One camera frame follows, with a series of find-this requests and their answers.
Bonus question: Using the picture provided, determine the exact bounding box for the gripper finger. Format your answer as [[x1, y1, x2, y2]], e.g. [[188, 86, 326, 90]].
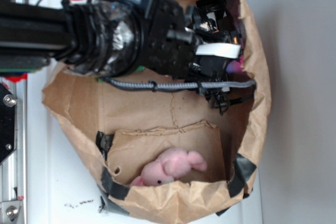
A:
[[195, 42, 241, 58], [196, 0, 226, 19]]

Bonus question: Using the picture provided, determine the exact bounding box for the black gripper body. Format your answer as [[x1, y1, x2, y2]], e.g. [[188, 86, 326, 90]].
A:
[[136, 0, 202, 79]]

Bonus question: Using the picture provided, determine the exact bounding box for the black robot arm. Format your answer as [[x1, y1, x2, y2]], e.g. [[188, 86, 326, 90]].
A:
[[1, 0, 242, 80]]

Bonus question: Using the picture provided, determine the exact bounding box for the green rectangular box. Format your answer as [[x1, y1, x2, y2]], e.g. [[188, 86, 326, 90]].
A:
[[97, 66, 145, 82]]

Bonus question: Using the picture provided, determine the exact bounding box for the brown paper bag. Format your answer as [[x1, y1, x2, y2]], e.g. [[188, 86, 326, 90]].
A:
[[43, 0, 271, 223]]

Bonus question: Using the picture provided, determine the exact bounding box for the pink plush bunny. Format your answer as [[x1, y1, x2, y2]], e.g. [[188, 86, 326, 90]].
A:
[[130, 147, 207, 186]]

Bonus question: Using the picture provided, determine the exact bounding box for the grey braided cable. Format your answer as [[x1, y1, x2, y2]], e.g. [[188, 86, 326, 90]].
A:
[[101, 76, 257, 93]]

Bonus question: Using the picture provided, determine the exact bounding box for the black mounting bracket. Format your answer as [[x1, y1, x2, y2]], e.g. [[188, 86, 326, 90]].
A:
[[0, 83, 17, 164]]

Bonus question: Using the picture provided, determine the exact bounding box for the aluminium frame rail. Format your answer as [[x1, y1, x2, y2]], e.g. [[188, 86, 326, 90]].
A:
[[1, 77, 27, 223]]

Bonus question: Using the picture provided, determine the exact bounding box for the silver corner bracket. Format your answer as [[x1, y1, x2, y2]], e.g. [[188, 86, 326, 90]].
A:
[[1, 200, 25, 224]]

